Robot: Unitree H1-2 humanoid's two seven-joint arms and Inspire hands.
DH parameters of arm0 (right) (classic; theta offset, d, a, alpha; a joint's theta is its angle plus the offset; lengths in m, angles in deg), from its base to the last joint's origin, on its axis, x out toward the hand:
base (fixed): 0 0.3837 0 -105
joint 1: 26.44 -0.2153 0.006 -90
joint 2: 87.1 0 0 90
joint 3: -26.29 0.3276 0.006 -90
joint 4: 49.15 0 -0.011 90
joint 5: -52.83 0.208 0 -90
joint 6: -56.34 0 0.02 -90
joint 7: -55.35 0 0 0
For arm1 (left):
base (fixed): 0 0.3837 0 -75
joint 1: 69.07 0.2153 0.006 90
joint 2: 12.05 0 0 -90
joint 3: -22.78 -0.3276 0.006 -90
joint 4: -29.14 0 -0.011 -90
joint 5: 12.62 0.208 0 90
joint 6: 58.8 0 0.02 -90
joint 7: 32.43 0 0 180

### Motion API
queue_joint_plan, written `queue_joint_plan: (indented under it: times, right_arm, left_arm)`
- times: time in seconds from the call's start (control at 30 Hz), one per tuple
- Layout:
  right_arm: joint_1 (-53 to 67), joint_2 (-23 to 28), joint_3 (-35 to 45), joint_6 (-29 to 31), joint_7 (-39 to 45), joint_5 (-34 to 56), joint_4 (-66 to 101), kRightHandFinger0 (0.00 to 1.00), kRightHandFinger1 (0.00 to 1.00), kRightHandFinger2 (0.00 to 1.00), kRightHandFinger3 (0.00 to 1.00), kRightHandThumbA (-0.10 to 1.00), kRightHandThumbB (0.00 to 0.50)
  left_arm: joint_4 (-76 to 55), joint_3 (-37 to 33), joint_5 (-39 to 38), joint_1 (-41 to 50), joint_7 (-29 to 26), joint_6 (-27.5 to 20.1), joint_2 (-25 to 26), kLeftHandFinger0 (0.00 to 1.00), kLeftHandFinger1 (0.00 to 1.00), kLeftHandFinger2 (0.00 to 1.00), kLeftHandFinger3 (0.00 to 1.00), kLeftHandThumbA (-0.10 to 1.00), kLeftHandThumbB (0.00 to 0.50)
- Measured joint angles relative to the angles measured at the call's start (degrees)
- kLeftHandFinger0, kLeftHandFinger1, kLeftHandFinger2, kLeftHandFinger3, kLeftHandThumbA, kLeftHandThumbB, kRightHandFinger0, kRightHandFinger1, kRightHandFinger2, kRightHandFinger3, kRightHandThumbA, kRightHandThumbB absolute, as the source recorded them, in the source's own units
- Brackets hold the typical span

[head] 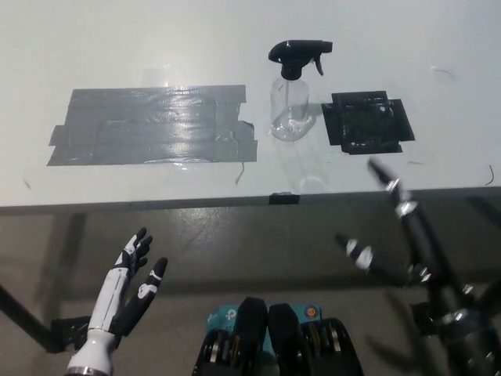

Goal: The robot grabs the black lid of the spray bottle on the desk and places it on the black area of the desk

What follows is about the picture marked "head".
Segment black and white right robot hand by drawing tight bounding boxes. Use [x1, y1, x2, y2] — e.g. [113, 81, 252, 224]
[333, 156, 485, 328]

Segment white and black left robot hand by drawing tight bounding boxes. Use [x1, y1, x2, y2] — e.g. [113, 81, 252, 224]
[66, 226, 169, 370]

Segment black spray trigger lid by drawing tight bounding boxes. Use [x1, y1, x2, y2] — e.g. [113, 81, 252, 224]
[268, 39, 334, 81]

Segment black robot body blocks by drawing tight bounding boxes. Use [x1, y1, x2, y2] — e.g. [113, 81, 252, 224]
[190, 296, 368, 376]

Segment clear plastic bottle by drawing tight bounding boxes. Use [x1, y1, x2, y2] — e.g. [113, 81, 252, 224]
[269, 74, 312, 142]

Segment teal cardboard box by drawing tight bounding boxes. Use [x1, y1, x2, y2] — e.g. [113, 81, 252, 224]
[204, 301, 324, 356]

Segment thin dark wire strand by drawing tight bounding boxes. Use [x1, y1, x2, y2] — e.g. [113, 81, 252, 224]
[433, 67, 459, 83]

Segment grey duct tape patch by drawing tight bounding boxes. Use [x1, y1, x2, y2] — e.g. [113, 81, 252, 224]
[46, 83, 259, 167]

